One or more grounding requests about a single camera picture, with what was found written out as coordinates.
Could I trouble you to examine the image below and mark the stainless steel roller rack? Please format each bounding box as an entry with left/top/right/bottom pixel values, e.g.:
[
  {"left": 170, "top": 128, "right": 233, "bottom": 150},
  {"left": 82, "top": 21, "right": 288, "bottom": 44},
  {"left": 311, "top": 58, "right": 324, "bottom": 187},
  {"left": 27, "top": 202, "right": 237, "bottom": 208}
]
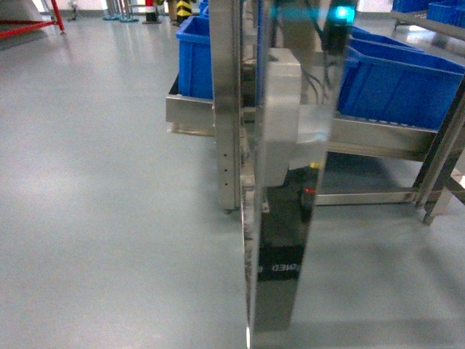
[{"left": 166, "top": 1, "right": 464, "bottom": 348}]

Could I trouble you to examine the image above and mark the blue crate behind left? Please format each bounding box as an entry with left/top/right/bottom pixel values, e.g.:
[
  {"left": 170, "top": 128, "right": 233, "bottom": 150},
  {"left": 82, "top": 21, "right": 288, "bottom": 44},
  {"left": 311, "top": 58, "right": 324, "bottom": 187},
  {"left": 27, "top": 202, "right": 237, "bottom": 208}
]
[{"left": 176, "top": 15, "right": 213, "bottom": 100}]

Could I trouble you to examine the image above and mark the yellow black striped bollard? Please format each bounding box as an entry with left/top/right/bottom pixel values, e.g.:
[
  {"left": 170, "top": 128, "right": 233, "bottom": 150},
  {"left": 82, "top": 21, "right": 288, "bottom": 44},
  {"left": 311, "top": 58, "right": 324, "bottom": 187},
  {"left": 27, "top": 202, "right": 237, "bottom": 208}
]
[{"left": 176, "top": 0, "right": 193, "bottom": 25}]

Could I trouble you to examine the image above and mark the large blue plastic crate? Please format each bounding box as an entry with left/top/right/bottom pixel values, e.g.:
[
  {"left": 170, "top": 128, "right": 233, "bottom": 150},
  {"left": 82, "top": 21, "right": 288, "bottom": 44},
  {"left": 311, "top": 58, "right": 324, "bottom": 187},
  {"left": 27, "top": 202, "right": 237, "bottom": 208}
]
[{"left": 338, "top": 28, "right": 464, "bottom": 130}]

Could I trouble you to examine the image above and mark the red metal frame table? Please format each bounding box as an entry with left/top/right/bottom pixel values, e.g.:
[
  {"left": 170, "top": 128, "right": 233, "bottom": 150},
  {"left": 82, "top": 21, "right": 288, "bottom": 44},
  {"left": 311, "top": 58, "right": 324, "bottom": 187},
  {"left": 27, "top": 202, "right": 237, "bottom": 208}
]
[{"left": 1, "top": 0, "right": 65, "bottom": 40}]

